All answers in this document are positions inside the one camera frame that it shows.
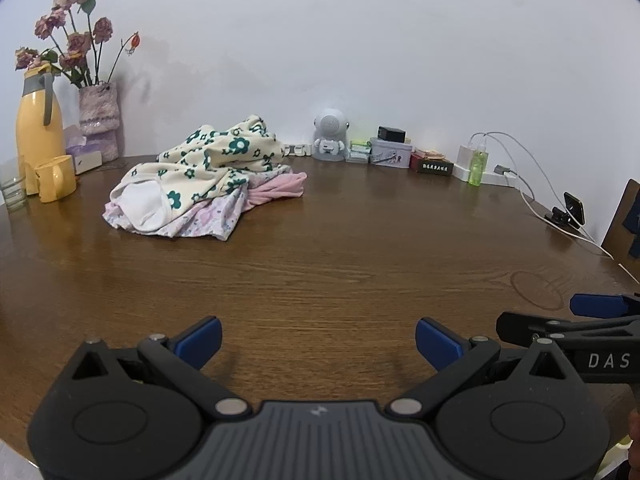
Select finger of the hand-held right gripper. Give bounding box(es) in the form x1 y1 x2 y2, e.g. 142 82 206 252
570 293 640 317
496 311 640 348

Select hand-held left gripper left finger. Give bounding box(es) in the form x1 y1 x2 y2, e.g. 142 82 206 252
69 316 251 417

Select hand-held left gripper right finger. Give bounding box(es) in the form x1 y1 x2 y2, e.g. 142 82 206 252
390 316 572 417

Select pink floral garment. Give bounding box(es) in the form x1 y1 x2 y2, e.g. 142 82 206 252
102 170 281 241

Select cream green-flowered garment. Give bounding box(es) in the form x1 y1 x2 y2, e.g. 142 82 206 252
110 115 287 233

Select person's right hand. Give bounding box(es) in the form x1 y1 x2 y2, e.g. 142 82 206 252
627 405 640 466

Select wooden chair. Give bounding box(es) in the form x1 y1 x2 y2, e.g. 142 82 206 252
600 178 640 271

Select dark cloth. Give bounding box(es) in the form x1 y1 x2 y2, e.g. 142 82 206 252
621 204 640 257

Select white power strip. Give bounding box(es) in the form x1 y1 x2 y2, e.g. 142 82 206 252
452 167 516 187

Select green spray bottle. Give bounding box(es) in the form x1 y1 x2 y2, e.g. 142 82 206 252
468 142 488 187

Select red black box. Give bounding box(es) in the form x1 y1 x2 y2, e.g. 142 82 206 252
410 154 455 177

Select plain pink garment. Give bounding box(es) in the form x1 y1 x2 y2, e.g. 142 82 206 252
245 171 307 207

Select white charger block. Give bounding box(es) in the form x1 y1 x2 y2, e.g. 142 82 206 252
459 133 488 181

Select grey tin box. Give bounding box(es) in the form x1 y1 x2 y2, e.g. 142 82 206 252
370 137 413 167

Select yellow mug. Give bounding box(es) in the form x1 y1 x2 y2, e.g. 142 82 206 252
32 155 78 203

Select purple tissue box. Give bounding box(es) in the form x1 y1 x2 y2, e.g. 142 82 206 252
66 136 103 176

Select clear drinking glass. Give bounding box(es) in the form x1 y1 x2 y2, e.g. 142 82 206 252
0 156 28 212

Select white robot speaker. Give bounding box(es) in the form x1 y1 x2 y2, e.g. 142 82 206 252
312 108 350 162

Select fuzzy purple vase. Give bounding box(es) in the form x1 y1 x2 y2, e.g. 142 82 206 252
78 81 122 163

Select yellow thermos jug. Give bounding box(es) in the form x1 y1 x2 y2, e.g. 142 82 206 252
15 62 66 196

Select dried pink roses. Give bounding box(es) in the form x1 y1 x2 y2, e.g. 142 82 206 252
14 0 141 90

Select black phone mount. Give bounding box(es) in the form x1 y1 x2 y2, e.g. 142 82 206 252
545 191 587 230

